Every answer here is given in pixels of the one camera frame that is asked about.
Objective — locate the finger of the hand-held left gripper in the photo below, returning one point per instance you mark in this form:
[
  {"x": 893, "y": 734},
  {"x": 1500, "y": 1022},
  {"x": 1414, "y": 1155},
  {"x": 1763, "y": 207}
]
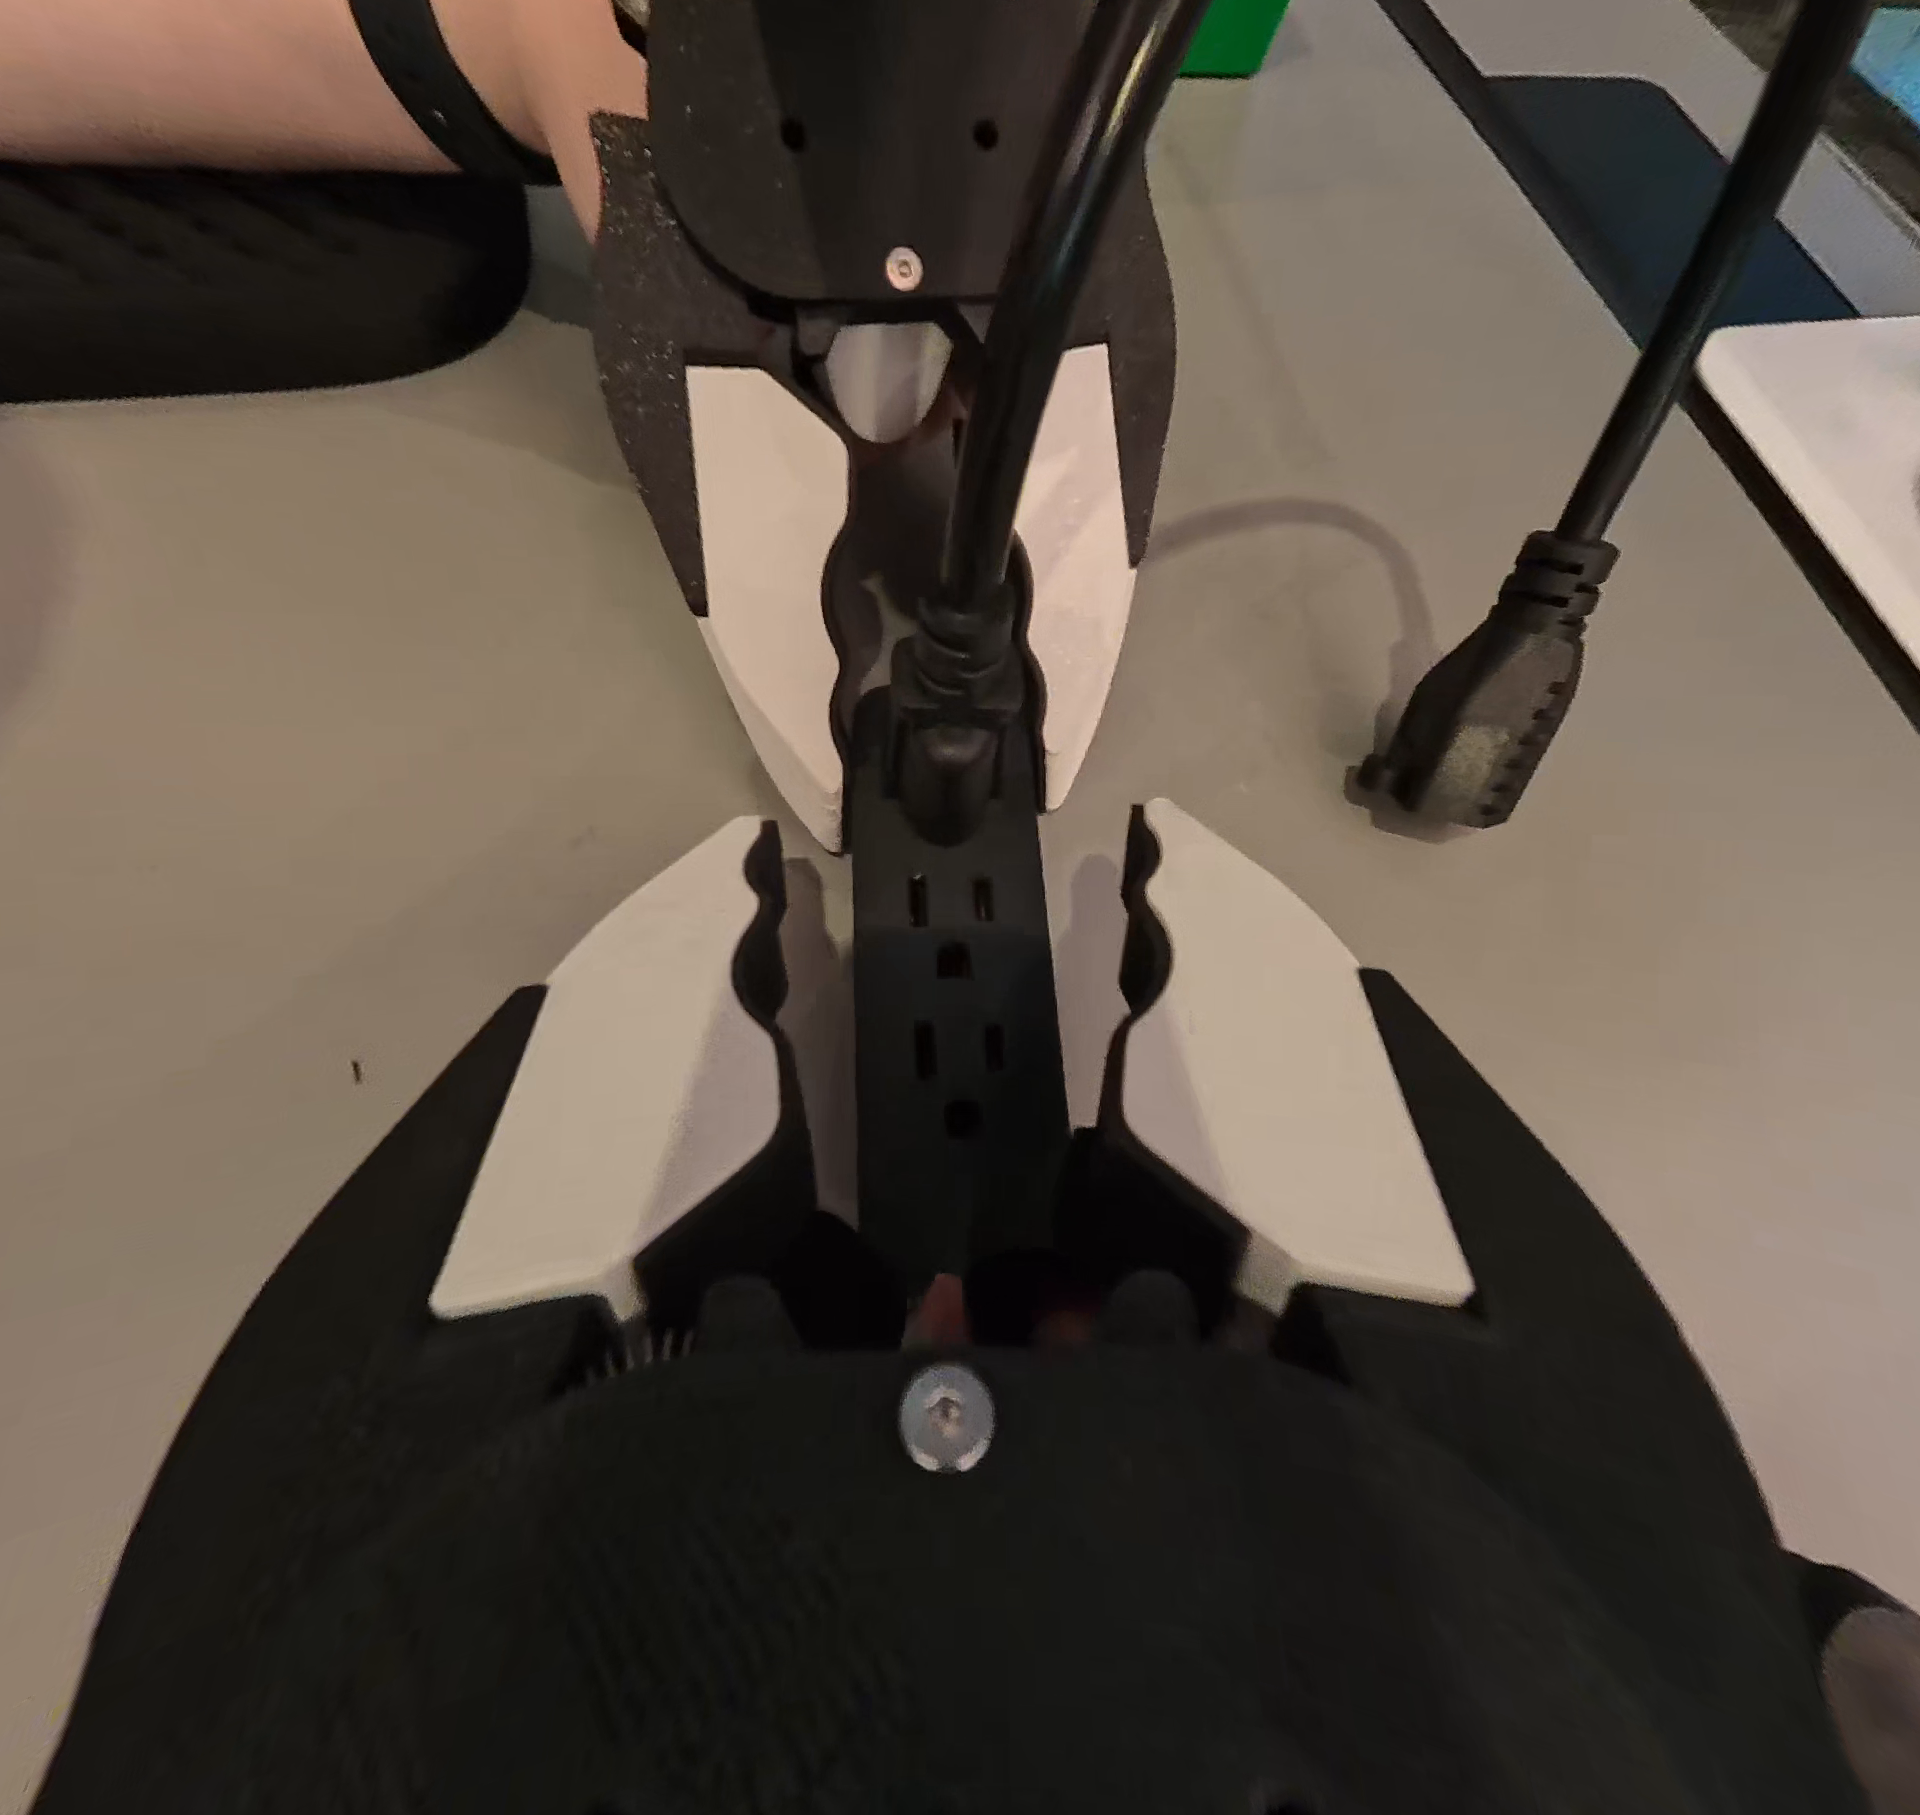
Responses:
[
  {"x": 766, "y": 568},
  {"x": 1079, "y": 539}
]

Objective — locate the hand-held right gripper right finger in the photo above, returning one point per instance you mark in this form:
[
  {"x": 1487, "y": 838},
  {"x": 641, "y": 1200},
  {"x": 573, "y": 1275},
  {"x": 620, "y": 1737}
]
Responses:
[{"x": 1292, "y": 1096}]

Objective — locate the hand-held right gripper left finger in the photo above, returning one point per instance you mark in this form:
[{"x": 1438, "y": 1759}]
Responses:
[{"x": 601, "y": 1125}]

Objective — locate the black power strip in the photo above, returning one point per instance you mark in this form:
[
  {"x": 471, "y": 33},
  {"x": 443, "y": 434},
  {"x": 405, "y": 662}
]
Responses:
[{"x": 960, "y": 1080}]

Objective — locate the person's left forearm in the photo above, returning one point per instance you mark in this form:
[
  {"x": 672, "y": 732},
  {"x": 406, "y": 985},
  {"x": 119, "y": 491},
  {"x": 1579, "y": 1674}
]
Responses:
[{"x": 181, "y": 29}]

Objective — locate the black chair armrest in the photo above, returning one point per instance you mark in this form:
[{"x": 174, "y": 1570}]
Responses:
[{"x": 224, "y": 284}]

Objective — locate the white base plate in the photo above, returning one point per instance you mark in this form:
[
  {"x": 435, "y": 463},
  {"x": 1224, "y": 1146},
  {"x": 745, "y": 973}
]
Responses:
[{"x": 1831, "y": 449}]

